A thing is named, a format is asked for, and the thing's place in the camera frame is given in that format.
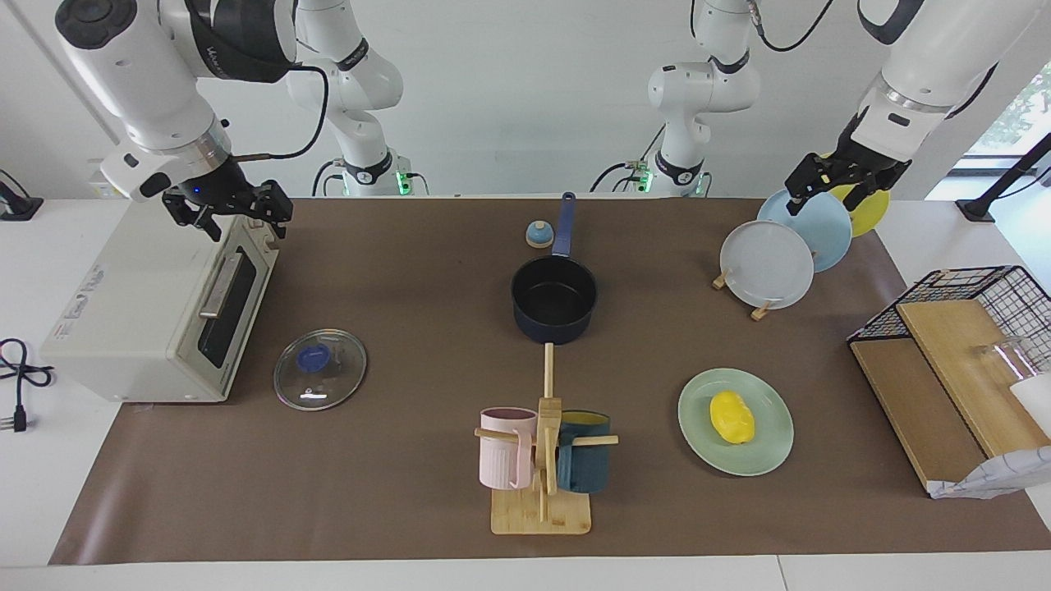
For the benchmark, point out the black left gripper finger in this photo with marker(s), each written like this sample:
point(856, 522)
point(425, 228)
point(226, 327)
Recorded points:
point(794, 205)
point(860, 199)

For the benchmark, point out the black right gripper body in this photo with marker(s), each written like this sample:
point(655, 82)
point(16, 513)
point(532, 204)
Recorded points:
point(218, 190)

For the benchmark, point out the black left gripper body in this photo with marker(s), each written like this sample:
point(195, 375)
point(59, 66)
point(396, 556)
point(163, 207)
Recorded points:
point(854, 164)

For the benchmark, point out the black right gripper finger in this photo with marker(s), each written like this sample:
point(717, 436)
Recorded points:
point(280, 228)
point(214, 228)

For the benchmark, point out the glass lid with blue knob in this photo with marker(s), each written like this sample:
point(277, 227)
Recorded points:
point(324, 377)

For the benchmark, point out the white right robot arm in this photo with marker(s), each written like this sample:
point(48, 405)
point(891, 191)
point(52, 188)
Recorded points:
point(139, 74)

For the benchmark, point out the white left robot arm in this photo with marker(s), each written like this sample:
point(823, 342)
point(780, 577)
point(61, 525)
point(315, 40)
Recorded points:
point(936, 66)

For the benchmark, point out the yellow plate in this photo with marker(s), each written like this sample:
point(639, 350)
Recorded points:
point(874, 215)

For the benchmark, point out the light blue plate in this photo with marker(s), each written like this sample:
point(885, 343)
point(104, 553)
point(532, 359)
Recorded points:
point(821, 234)

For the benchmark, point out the grey plate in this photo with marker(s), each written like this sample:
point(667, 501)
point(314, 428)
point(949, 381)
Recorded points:
point(765, 264)

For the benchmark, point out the wooden plate rack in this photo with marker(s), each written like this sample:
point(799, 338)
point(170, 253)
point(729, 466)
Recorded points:
point(764, 312)

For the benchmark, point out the pale green plate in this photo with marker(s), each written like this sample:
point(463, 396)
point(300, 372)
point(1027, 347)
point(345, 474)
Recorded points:
point(772, 447)

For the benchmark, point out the cream toaster oven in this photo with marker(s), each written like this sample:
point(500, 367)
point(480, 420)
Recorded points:
point(139, 304)

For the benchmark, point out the black clamp stand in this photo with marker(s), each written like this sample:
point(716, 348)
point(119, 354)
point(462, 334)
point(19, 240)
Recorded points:
point(977, 209)

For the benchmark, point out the light wooden board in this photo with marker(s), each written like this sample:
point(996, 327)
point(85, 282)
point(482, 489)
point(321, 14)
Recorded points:
point(952, 345)

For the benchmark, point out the dark wooden board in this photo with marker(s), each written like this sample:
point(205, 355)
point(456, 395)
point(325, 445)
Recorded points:
point(911, 402)

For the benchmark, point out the clear glass cup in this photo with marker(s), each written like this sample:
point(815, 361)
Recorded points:
point(1006, 357)

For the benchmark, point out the brown table mat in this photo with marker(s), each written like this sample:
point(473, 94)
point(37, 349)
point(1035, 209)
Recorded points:
point(369, 460)

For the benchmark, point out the small blue wooden bell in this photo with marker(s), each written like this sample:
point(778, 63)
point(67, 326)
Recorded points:
point(539, 235)

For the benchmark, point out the dark blue saucepan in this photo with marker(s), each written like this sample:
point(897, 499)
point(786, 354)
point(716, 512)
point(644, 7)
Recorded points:
point(554, 300)

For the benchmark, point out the white cup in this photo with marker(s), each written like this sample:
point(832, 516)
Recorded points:
point(1036, 402)

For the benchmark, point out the white checked cloth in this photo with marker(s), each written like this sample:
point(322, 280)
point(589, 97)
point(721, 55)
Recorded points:
point(998, 476)

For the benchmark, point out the pink ribbed mug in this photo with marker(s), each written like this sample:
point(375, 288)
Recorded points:
point(502, 451)

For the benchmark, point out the dark teal mug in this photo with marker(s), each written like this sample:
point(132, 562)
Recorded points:
point(585, 468)

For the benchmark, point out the wooden mug tree stand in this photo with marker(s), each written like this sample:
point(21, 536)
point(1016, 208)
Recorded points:
point(540, 513)

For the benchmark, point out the black desk mount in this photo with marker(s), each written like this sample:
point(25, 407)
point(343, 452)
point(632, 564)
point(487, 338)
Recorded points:
point(16, 209)

